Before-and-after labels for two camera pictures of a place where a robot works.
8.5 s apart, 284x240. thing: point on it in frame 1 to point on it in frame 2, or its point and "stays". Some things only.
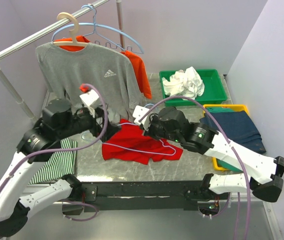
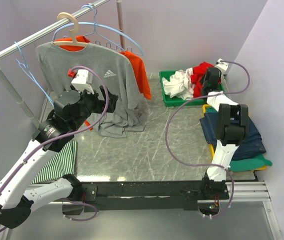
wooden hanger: x=74 y=30 stays
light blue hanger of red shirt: x=135 y=123 to x=26 y=66
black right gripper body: x=155 y=130 to x=204 y=86
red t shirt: x=128 y=142 to x=197 y=77
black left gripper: x=96 y=129 to x=100 y=104
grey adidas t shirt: x=67 y=71 stays
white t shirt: x=187 y=84 stays
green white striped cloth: x=59 y=164 stays
